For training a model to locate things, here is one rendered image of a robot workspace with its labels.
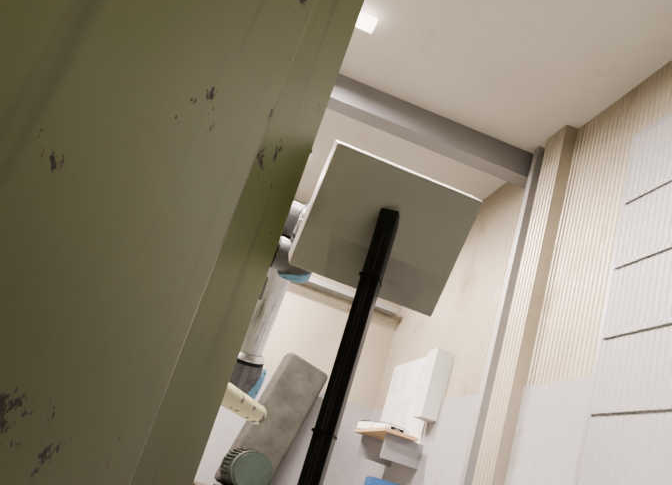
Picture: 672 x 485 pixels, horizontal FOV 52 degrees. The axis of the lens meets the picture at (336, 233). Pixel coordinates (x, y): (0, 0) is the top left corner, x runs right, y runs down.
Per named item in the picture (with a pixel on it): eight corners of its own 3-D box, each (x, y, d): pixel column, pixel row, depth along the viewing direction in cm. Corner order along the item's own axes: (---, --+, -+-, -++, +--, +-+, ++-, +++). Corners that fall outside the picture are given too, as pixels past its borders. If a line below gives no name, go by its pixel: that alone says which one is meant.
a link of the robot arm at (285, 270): (269, 266, 196) (285, 226, 194) (307, 280, 197) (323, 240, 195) (268, 275, 187) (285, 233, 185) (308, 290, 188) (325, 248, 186)
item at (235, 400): (243, 422, 159) (250, 400, 161) (264, 429, 158) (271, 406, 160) (173, 383, 119) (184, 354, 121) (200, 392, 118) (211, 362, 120)
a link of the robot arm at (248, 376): (207, 385, 256) (281, 195, 253) (252, 400, 258) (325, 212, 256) (204, 398, 241) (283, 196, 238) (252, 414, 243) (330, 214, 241)
